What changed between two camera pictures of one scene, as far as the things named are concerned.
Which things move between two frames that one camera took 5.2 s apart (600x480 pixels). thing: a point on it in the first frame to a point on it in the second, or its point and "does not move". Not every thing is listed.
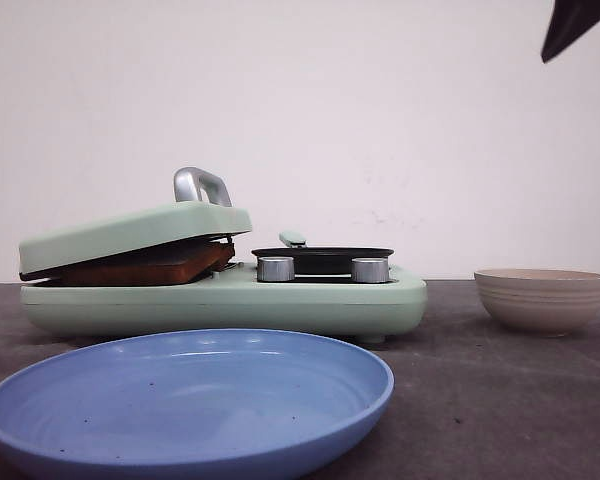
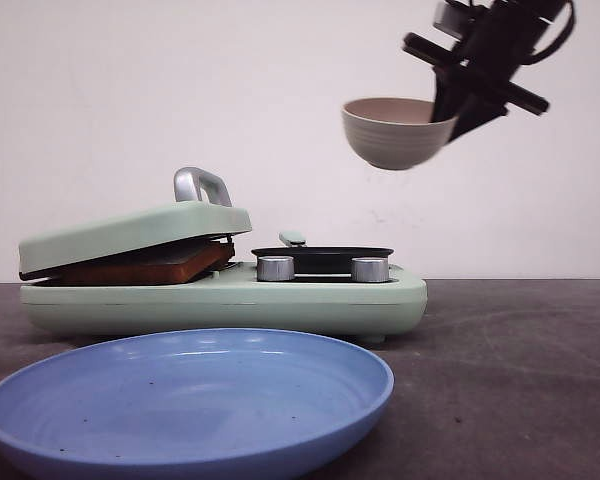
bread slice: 186,267 does not move
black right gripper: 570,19 to 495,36
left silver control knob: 275,269 does not move
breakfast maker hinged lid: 202,210 does not move
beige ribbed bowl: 542,300 to 395,132
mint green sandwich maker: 335,308 does not move
